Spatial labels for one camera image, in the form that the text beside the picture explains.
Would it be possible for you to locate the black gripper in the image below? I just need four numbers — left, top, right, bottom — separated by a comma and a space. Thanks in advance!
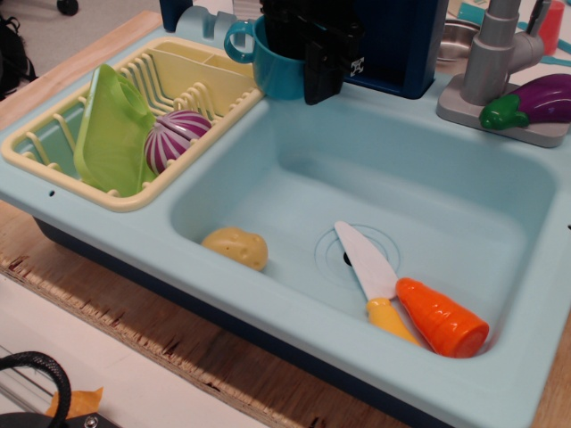
261, 0, 365, 105

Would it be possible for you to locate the teal plastic toy cup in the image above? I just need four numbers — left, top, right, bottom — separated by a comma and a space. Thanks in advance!
224, 17, 304, 100

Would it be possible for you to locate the dark blue sink backsplash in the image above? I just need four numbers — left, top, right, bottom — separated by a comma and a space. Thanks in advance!
160, 1, 448, 99

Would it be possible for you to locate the cream yellow drying rack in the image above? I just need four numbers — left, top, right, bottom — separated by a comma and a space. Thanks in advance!
1, 37, 262, 212

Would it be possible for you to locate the light blue toy sink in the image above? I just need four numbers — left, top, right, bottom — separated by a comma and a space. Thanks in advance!
0, 5, 571, 428

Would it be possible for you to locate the red plastic cup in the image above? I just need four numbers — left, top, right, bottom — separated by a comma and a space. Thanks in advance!
539, 1, 566, 55

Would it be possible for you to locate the stainless steel bowl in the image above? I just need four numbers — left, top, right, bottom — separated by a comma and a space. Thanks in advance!
437, 19, 480, 63

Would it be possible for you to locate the purple striped toy onion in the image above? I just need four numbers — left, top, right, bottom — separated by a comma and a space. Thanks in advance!
144, 110, 211, 175

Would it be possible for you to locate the grey toy faucet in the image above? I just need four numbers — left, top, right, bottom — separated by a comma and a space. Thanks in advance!
436, 1, 570, 148

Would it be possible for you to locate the yellow toy potato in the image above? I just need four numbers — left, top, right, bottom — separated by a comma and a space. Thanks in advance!
202, 226, 269, 271

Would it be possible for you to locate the lime green toy plate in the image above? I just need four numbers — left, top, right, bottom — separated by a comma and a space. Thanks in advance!
74, 64, 156, 197

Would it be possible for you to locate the teal plastic utensil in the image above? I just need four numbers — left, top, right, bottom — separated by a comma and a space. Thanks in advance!
541, 55, 571, 67

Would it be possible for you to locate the purple toy eggplant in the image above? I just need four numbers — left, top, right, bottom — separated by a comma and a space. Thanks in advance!
479, 73, 570, 130

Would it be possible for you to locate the black chair caster wheel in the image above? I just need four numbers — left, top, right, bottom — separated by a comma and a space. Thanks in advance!
56, 0, 79, 16

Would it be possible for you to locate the black backpack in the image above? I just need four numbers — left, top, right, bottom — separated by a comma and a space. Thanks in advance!
1, 17, 37, 101

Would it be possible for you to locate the orange toy carrot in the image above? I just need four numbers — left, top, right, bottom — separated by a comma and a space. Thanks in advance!
395, 278, 490, 358

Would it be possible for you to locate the orange tape piece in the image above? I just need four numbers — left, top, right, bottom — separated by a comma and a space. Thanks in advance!
67, 387, 103, 419

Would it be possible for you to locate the white toy knife yellow handle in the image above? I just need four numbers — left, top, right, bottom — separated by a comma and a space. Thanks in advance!
334, 221, 420, 346

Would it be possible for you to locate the black braided cable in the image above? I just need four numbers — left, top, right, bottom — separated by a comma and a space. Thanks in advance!
0, 350, 72, 422

